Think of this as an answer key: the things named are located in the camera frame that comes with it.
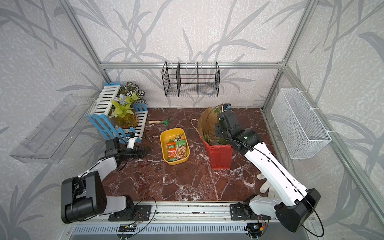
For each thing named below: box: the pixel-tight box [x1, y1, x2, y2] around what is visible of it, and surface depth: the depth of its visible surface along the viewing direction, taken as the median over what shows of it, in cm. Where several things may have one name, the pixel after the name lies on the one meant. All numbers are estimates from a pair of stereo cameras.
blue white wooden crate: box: [89, 82, 148, 144], surface depth 92 cm
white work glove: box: [256, 173, 281, 199], surface depth 82 cm
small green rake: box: [148, 119, 169, 127], surface depth 114 cm
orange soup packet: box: [166, 134, 187, 162], surface depth 96 cm
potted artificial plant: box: [109, 81, 148, 129], surface depth 93 cm
